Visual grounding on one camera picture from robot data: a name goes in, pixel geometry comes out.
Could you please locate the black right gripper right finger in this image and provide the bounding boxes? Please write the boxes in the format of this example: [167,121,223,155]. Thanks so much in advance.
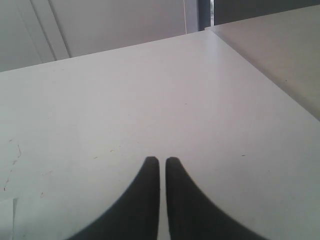
[165,157,264,240]

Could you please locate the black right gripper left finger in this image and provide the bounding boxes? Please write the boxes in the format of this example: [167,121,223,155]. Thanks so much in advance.
[70,156,160,240]

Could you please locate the white paper sheet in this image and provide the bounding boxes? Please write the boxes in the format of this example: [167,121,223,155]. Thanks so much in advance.
[0,197,19,240]

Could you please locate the beige side table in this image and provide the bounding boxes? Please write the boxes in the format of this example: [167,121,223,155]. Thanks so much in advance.
[209,5,320,119]

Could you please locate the white cabinet doors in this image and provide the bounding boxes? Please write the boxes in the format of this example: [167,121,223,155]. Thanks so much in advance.
[0,0,199,71]

